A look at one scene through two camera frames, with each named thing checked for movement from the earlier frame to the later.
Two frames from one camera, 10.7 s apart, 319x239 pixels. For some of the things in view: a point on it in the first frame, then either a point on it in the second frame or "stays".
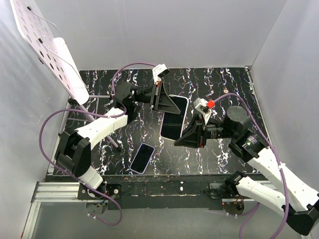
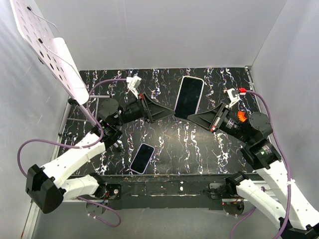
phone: x=142 y=158 stays
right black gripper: x=194 y=135 → x=211 y=119
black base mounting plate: x=170 y=191 stays
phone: x=172 y=124 → x=188 y=97
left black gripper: x=160 y=100 → x=152 y=110
